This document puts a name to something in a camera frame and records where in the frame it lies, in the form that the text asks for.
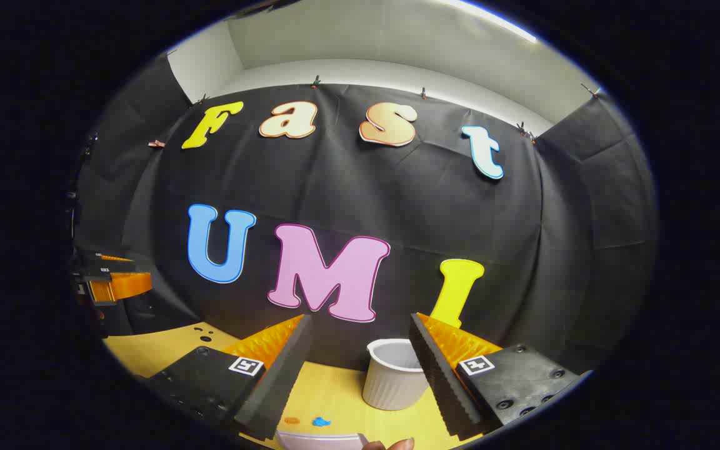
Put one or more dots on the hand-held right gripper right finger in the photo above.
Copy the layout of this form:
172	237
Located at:
444	381

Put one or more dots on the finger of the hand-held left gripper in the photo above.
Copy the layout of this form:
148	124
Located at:
104	258
122	282

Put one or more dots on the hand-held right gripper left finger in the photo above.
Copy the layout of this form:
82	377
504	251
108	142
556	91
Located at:
272	387

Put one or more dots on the ribbed white garbage bin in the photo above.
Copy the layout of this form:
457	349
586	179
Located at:
391	381

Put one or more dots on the blue paper trash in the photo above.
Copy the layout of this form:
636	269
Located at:
321	422

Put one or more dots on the lilac plastic dustpan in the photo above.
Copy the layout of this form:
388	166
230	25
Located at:
319	440

